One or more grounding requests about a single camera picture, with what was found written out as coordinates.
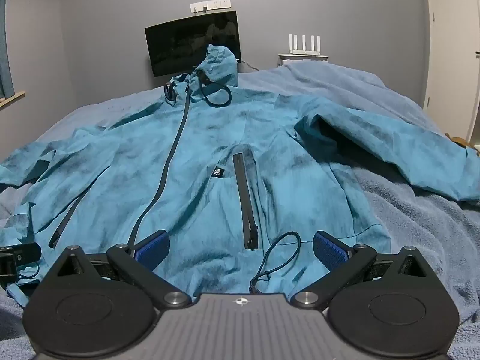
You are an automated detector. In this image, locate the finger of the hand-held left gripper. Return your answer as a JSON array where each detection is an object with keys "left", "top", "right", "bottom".
[{"left": 0, "top": 243, "right": 42, "bottom": 283}]

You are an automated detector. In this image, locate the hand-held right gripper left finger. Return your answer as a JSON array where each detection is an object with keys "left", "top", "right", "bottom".
[{"left": 49, "top": 230, "right": 191, "bottom": 309}]

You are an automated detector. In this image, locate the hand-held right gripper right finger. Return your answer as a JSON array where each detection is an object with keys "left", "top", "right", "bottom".
[{"left": 293, "top": 230, "right": 433, "bottom": 310}]

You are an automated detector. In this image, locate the teal hooded jacket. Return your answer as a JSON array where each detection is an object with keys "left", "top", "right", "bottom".
[{"left": 0, "top": 44, "right": 480, "bottom": 308}]

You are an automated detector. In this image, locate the blue fleece blanket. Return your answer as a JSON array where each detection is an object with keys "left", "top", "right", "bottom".
[{"left": 0, "top": 62, "right": 480, "bottom": 360}]

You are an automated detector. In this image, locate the wooden window sill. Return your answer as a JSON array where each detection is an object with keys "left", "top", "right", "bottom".
[{"left": 0, "top": 91, "right": 26, "bottom": 109}]

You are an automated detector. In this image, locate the small wooden object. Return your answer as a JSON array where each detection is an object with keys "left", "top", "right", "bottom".
[{"left": 445, "top": 133, "right": 478, "bottom": 149}]

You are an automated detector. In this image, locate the blue curtain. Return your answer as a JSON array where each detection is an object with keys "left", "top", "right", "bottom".
[{"left": 0, "top": 0, "right": 16, "bottom": 98}]

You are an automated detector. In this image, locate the white router with antennas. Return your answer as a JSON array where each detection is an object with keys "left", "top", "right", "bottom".
[{"left": 288, "top": 34, "right": 329, "bottom": 59}]

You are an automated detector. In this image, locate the black monitor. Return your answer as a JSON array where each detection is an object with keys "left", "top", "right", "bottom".
[{"left": 145, "top": 10, "right": 241, "bottom": 77}]

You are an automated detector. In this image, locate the white wardrobe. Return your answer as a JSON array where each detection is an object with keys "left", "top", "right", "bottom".
[{"left": 424, "top": 0, "right": 480, "bottom": 147}]

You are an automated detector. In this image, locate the white wall outlet strip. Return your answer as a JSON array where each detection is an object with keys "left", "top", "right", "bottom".
[{"left": 190, "top": 0, "right": 231, "bottom": 13}]

